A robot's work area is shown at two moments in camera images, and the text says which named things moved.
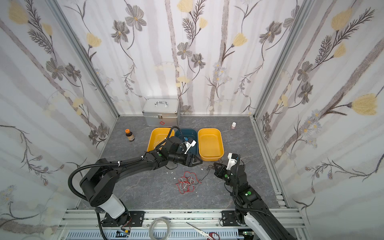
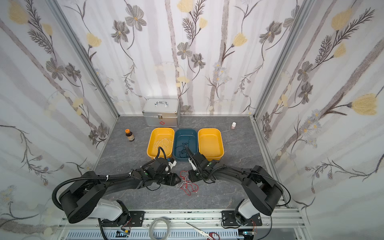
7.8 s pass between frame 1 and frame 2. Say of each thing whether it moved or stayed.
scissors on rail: stayed
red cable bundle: moved
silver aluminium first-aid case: stayed
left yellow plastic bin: stayed
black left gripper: moved
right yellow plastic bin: stayed
